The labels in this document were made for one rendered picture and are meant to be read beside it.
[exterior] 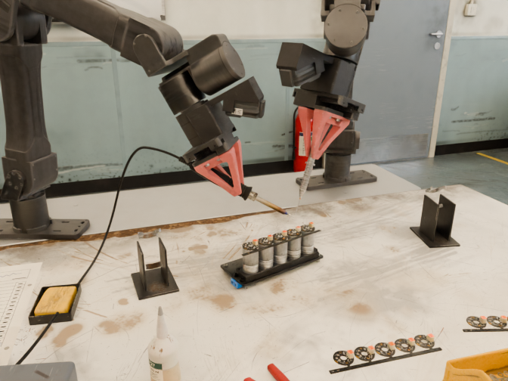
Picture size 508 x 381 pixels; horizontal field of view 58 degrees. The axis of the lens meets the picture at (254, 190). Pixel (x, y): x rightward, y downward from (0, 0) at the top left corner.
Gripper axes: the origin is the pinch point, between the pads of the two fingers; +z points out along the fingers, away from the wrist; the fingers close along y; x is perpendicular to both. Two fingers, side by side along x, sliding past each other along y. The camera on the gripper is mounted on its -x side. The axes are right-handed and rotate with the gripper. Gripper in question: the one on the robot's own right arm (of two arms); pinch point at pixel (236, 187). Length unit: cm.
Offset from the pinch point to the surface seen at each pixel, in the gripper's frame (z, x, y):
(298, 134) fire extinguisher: 41, 39, 265
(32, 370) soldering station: -1.8, 9.8, -39.5
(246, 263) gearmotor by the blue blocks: 9.4, 1.7, -7.8
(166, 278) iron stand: 5.5, 12.8, -11.0
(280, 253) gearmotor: 11.6, -2.3, -3.9
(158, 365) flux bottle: 7.0, 5.9, -30.7
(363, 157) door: 90, 8, 305
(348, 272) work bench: 20.2, -10.0, -1.1
